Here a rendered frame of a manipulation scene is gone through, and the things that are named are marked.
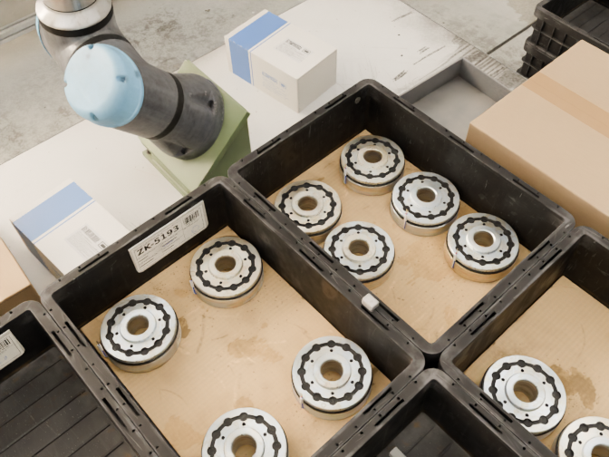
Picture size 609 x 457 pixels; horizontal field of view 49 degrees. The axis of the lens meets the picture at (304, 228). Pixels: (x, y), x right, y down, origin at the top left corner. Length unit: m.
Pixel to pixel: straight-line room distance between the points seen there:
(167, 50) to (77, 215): 1.62
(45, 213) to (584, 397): 0.85
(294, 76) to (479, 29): 1.57
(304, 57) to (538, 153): 0.52
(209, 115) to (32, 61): 1.72
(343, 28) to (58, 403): 1.02
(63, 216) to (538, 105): 0.79
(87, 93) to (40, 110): 1.53
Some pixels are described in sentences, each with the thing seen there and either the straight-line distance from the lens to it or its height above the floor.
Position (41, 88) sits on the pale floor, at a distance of 2.67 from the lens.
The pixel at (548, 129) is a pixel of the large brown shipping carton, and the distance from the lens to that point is 1.11.
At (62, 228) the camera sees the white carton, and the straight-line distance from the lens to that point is 1.14.
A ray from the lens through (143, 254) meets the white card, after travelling 0.94.
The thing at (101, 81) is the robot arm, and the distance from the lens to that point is 1.05.
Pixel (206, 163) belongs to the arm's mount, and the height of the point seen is 0.79.
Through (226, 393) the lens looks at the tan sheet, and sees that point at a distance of 0.89.
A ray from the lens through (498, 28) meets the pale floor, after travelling 2.81.
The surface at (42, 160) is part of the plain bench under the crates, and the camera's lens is 1.39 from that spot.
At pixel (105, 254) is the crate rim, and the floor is 0.93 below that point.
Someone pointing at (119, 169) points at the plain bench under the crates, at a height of 0.70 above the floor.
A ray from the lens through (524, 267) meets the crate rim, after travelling 0.89.
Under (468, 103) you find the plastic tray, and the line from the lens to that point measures 1.41.
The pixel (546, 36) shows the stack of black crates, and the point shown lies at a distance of 1.92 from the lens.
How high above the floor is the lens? 1.65
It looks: 54 degrees down
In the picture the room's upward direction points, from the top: 2 degrees counter-clockwise
